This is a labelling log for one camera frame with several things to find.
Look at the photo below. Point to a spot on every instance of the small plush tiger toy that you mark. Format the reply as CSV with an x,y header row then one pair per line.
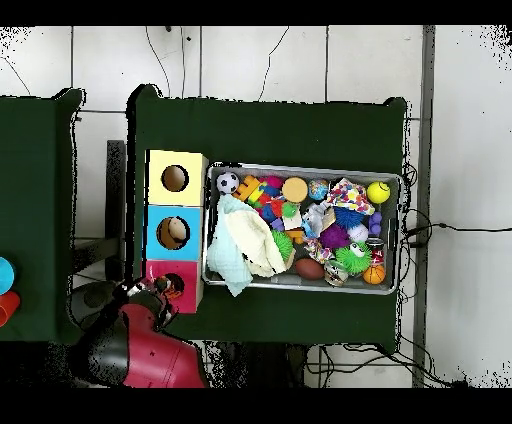
x,y
175,291

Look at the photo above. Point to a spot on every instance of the mint green cloth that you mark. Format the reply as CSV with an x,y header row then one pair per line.
x,y
226,262

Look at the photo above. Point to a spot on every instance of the cream muslin cloth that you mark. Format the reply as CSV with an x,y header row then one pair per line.
x,y
254,240

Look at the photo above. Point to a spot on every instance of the green puffer toy with eyes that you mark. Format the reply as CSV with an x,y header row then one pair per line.
x,y
352,260
282,244

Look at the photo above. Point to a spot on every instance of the brown ball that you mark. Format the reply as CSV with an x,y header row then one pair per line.
x,y
308,268

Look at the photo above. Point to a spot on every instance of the clear plastic bottle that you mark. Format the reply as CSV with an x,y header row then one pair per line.
x,y
316,220

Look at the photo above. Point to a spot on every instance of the white polka dot cloth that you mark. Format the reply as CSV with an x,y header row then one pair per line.
x,y
350,196

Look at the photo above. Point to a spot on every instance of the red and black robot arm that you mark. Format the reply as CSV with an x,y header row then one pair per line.
x,y
160,360

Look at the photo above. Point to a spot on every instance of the wooden box with three holes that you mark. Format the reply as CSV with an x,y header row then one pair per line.
x,y
154,248

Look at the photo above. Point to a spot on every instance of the shallow metal mesh bin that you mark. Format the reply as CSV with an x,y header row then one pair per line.
x,y
360,286

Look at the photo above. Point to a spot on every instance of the grey plastic base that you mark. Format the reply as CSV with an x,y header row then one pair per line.
x,y
92,298

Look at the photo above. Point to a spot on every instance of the black upright panel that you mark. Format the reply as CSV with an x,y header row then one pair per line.
x,y
116,200

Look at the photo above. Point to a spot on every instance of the small soccer ball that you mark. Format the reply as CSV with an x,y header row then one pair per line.
x,y
228,182

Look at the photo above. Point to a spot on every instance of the dark green table cloth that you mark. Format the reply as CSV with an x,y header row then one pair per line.
x,y
260,132
40,200

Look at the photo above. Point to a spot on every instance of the orange foam disc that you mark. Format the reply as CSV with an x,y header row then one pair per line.
x,y
294,190

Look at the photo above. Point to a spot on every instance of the small orange basketball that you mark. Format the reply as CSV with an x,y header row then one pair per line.
x,y
374,275

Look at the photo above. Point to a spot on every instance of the yellow smiley ball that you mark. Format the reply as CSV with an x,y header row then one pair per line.
x,y
378,192

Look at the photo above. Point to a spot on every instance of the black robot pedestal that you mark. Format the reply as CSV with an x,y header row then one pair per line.
x,y
260,368

